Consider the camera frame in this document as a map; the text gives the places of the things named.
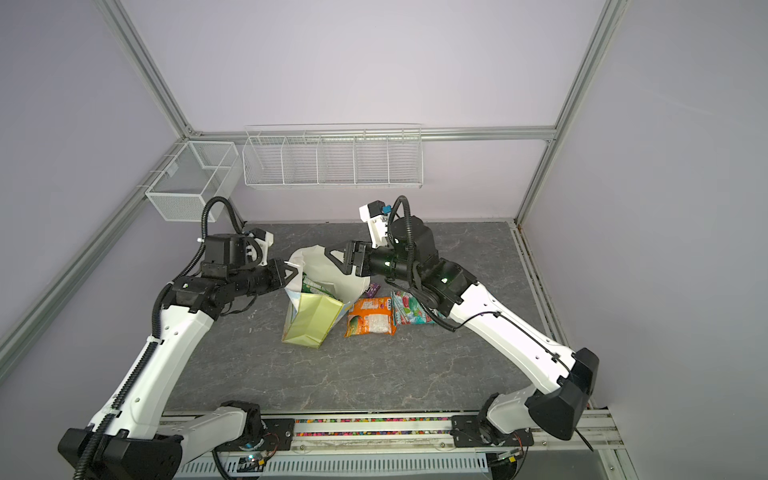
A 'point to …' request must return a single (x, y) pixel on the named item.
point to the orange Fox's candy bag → (371, 316)
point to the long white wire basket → (334, 155)
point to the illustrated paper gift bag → (318, 296)
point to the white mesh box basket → (199, 170)
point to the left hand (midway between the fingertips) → (297, 272)
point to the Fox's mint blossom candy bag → (406, 309)
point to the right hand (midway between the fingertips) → (332, 251)
